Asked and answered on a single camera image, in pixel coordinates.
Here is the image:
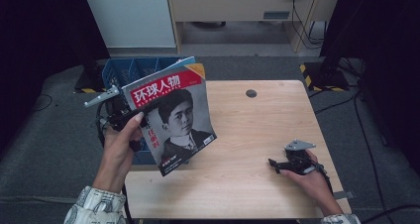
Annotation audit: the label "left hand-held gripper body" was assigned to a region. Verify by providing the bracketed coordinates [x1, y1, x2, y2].
[83, 84, 138, 133]

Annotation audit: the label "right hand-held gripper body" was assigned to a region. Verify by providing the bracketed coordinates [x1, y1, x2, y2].
[284, 139, 317, 176]

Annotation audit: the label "magazine with portrait cover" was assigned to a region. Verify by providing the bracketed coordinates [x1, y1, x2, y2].
[121, 56, 218, 177]

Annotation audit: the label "blue plastic file rack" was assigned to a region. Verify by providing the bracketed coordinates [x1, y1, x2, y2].
[101, 56, 196, 166]

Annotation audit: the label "person's right hand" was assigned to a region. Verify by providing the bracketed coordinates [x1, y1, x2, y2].
[280, 150, 345, 217]

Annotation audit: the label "person's left hand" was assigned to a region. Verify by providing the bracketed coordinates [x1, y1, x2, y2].
[93, 112, 146, 194]

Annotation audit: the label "black stand with striped base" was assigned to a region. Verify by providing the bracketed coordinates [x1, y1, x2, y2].
[299, 0, 375, 93]
[73, 35, 110, 94]

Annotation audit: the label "grey tape piece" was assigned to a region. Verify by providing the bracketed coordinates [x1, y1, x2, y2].
[332, 190, 355, 200]

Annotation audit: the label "white cabinet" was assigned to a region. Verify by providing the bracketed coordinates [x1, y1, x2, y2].
[81, 0, 177, 50]

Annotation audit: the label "dark curtain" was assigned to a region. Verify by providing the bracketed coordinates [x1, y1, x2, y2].
[0, 0, 111, 153]
[320, 0, 420, 168]

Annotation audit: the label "light wooden desk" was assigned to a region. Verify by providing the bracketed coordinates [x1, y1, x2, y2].
[164, 0, 343, 54]

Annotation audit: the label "left hand-held gripper cable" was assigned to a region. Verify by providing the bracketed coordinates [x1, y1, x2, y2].
[94, 101, 134, 224]

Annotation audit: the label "hand-held gripper cable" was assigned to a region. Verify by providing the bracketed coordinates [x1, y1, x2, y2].
[94, 101, 134, 224]
[310, 161, 335, 195]

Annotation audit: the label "right hand-held gripper cable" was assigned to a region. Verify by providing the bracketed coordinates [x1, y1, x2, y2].
[310, 161, 335, 195]

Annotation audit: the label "thin black floor cable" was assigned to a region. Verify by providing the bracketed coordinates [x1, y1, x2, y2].
[28, 93, 53, 114]

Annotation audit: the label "long black floor cable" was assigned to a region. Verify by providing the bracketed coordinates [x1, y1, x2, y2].
[308, 84, 420, 224]

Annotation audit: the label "black hanging cables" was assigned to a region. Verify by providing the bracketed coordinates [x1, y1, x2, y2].
[289, 0, 326, 51]

